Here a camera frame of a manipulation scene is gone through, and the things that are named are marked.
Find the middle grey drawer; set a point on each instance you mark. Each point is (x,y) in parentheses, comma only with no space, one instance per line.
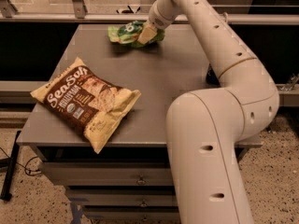
(123,197)

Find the bottom grey drawer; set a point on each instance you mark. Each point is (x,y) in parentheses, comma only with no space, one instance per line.
(131,213)

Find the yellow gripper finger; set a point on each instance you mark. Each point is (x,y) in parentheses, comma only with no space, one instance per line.
(148,33)

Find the black floor stand bar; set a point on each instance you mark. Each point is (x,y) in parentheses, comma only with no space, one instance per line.
(9,162)

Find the grey drawer cabinet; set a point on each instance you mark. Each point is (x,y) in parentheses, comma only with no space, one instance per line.
(161,73)

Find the blue pepsi can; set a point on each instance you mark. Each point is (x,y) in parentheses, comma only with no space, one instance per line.
(211,77)

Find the green rice chip bag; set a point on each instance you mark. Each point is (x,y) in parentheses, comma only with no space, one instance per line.
(128,34)

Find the yellow brown SeaSalt chip bag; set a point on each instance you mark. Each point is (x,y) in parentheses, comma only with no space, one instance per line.
(91,105)

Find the grey drawer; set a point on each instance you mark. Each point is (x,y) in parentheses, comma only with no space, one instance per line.
(123,197)
(131,213)
(107,174)

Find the grey metal railing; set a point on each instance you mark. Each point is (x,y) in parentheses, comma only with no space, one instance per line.
(264,12)

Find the top grey drawer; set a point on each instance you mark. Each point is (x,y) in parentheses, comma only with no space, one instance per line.
(107,174)

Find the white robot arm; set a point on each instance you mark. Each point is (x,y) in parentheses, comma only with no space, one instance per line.
(203,126)

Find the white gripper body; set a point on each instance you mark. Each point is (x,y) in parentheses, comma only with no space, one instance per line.
(157,20)

